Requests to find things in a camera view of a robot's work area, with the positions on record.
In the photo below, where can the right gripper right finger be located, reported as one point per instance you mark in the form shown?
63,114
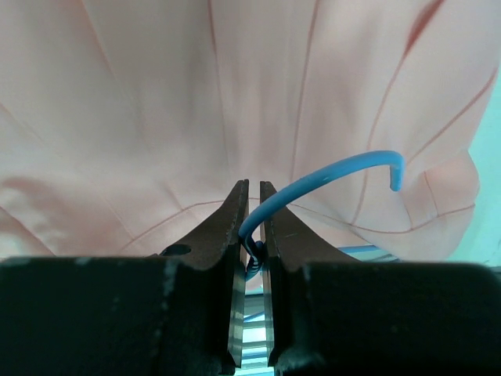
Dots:
290,246

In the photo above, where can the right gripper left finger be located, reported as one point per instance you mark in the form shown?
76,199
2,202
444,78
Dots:
203,327

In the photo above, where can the light blue wire hanger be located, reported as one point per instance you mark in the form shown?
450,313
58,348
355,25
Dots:
279,200

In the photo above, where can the salmon pink skirt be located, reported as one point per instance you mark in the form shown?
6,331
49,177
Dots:
125,123

